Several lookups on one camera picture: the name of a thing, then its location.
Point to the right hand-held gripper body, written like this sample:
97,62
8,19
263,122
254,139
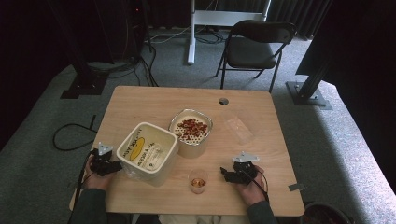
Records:
245,170

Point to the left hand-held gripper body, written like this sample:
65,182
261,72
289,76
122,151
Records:
101,165

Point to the clear plastic cup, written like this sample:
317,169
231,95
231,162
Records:
198,182

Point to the cream square bin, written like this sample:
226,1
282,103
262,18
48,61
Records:
148,154

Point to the clear plastic lid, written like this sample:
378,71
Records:
239,130

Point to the person's left hand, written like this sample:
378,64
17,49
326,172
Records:
99,182

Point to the person's right hand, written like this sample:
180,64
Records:
253,191

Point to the grey tape piece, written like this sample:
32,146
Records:
296,187

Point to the pile of red beans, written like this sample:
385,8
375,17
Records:
192,127

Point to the black metal stand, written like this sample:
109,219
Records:
85,82
308,93

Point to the dark round bucket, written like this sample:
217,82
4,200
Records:
323,214

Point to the black folding chair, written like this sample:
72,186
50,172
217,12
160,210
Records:
252,51

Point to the dark curtain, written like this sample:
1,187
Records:
295,15

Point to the white desk frame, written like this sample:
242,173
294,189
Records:
218,18

